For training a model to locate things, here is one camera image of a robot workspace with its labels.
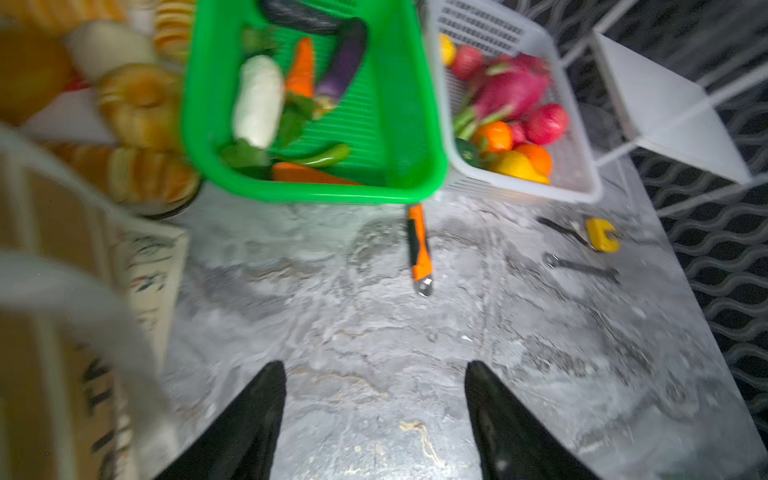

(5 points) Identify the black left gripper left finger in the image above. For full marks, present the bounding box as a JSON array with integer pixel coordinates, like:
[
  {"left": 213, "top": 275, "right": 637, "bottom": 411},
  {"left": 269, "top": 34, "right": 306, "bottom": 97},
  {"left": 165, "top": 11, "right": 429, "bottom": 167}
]
[{"left": 158, "top": 361, "right": 286, "bottom": 479}]

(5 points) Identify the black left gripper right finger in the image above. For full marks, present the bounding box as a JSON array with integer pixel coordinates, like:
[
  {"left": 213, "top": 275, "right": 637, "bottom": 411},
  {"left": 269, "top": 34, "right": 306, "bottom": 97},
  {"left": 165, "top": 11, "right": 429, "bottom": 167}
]
[{"left": 464, "top": 360, "right": 597, "bottom": 479}]

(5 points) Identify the cream floral tote bag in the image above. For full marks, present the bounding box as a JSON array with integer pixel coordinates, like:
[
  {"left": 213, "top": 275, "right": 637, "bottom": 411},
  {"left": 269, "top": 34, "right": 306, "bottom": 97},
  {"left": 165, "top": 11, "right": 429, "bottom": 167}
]
[{"left": 1, "top": 126, "right": 189, "bottom": 479}]

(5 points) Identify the green plastic basket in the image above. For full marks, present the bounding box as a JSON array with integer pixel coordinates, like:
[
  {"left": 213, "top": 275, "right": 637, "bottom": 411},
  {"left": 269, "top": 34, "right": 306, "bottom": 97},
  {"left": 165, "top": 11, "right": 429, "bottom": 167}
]
[{"left": 181, "top": 1, "right": 448, "bottom": 204}]

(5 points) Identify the silver wrench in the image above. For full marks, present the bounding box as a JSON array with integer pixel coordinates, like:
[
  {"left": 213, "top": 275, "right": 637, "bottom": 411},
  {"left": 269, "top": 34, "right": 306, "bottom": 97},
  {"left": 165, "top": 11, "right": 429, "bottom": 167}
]
[{"left": 542, "top": 253, "right": 619, "bottom": 283}]

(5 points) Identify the yellow tape measure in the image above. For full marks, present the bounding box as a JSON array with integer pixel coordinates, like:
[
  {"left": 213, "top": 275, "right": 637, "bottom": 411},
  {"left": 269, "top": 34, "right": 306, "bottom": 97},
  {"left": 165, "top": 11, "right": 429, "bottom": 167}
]
[{"left": 585, "top": 218, "right": 620, "bottom": 254}]

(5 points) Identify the long braided bread front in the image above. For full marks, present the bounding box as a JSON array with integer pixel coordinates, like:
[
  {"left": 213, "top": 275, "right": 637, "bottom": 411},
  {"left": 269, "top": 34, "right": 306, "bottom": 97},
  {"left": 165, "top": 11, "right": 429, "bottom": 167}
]
[{"left": 42, "top": 141, "right": 201, "bottom": 209}]

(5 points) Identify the orange fruit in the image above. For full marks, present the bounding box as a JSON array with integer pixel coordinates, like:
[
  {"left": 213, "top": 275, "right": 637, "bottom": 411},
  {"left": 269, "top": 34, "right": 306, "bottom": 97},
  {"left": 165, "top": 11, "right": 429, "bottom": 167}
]
[{"left": 514, "top": 143, "right": 553, "bottom": 177}]

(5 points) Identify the green leafy vegetable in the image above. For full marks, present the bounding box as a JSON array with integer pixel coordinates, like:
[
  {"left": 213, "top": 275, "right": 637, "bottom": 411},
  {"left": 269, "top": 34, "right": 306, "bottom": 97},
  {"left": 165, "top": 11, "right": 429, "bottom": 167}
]
[{"left": 219, "top": 90, "right": 286, "bottom": 169}]

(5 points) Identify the dark green avocado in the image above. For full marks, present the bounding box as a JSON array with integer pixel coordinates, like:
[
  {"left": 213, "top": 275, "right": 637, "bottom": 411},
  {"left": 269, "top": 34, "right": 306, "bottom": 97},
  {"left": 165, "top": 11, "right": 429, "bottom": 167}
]
[{"left": 455, "top": 138, "right": 483, "bottom": 169}]

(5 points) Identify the green chili pepper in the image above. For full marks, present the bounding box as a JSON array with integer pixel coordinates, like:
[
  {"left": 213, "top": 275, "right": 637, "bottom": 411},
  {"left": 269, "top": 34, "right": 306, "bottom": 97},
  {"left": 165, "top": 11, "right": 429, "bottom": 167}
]
[{"left": 275, "top": 143, "right": 351, "bottom": 168}]

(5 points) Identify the small orange tangerine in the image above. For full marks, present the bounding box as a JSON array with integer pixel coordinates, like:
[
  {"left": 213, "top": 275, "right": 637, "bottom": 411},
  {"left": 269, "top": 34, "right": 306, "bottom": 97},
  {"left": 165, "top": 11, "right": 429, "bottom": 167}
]
[{"left": 472, "top": 121, "right": 514, "bottom": 154}]

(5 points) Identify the red apple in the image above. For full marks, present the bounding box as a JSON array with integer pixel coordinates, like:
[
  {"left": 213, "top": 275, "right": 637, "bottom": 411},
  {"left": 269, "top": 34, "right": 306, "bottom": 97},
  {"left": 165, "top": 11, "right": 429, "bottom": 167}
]
[{"left": 524, "top": 104, "right": 569, "bottom": 146}]

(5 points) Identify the white daikon radish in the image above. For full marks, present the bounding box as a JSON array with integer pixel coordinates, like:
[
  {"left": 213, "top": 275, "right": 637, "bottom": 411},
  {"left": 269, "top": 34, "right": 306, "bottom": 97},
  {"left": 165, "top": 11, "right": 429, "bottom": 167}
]
[{"left": 232, "top": 55, "right": 285, "bottom": 149}]

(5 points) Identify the braided bread middle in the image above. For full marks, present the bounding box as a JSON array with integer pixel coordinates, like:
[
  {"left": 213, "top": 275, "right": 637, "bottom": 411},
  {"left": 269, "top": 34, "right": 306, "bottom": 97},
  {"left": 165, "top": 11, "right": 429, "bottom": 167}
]
[{"left": 96, "top": 64, "right": 183, "bottom": 153}]

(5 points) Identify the pink dragon fruit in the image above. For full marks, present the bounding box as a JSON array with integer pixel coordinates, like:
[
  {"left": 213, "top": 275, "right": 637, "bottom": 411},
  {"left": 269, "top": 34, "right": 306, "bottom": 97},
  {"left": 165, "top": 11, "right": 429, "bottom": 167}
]
[{"left": 453, "top": 53, "right": 552, "bottom": 140}]

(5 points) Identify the white two-tier shelf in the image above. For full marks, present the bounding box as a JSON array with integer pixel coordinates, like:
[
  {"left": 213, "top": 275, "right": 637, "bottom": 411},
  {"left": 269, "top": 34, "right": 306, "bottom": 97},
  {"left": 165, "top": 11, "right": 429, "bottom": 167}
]
[{"left": 560, "top": 1, "right": 767, "bottom": 184}]

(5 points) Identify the purple eggplant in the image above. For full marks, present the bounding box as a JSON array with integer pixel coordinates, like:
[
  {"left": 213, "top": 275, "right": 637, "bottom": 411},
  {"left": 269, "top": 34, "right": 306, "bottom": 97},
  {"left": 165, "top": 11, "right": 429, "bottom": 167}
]
[{"left": 313, "top": 17, "right": 368, "bottom": 120}]

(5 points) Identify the orange carrot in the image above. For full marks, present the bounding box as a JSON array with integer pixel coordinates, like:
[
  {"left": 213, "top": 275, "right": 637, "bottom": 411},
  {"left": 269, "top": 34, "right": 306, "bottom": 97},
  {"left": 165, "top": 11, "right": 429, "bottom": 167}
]
[{"left": 285, "top": 37, "right": 315, "bottom": 98}]

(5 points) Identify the yellow lemon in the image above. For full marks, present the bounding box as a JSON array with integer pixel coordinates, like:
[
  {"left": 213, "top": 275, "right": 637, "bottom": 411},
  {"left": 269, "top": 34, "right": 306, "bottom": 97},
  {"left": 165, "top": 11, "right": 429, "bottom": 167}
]
[{"left": 439, "top": 33, "right": 457, "bottom": 67}]

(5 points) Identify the white plastic basket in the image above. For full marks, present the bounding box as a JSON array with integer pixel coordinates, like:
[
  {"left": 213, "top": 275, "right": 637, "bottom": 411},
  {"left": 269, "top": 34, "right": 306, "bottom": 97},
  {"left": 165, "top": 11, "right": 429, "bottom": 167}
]
[{"left": 422, "top": 0, "right": 603, "bottom": 203}]

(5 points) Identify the large round bread loaf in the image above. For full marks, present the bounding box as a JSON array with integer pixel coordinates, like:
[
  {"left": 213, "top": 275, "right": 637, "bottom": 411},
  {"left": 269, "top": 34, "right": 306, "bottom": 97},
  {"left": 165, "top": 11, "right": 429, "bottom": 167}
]
[{"left": 1, "top": 27, "right": 75, "bottom": 126}]

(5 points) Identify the dark green cucumber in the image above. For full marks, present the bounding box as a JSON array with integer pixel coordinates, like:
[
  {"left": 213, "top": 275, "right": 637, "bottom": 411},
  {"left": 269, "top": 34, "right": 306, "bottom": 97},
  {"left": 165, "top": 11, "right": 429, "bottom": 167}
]
[{"left": 257, "top": 0, "right": 344, "bottom": 36}]

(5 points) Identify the orange handled tool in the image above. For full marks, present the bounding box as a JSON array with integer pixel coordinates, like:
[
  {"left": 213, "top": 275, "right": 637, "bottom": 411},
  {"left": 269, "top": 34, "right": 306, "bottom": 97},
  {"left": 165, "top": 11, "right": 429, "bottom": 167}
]
[{"left": 407, "top": 204, "right": 433, "bottom": 297}]

